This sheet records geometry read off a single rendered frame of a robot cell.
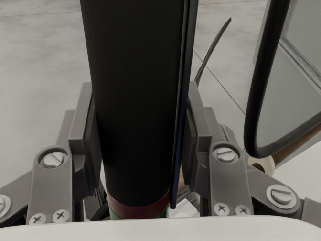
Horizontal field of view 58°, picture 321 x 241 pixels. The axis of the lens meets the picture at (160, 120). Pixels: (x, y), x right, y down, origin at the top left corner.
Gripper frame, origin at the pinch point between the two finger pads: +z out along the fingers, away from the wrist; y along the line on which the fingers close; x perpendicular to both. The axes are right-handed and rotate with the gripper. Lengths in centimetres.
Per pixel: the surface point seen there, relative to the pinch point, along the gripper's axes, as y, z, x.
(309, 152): 30.4, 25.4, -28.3
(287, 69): 71, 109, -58
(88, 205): -13, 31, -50
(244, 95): 102, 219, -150
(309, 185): 28.5, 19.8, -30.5
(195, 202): 9.5, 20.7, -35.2
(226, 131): 20, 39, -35
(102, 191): -6.7, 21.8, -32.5
